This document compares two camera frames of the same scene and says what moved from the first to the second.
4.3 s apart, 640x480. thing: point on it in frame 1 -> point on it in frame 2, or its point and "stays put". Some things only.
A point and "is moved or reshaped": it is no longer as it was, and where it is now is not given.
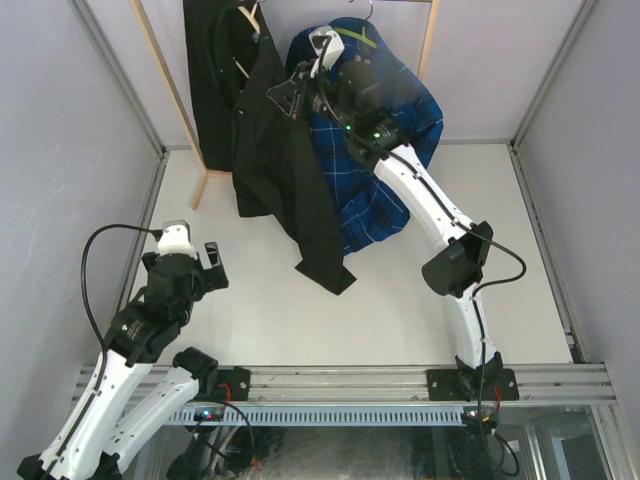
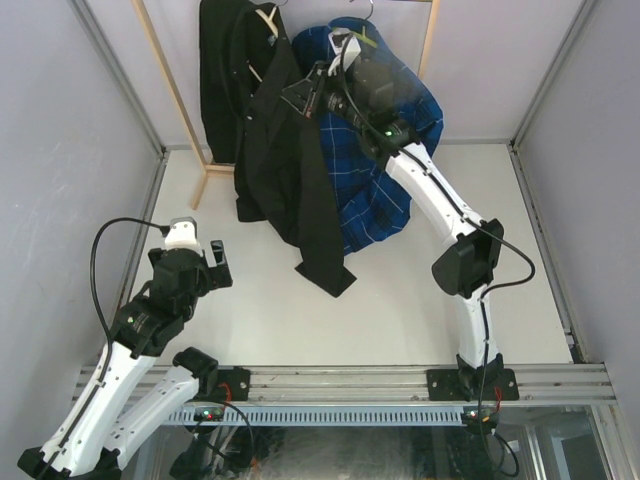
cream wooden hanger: (250, 17) -> (269, 21)
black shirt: (252, 135) is moved or reshaped
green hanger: (362, 36) stays put
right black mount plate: (445, 385) stays put
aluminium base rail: (539, 385) stays put
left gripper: (211, 278) stays put
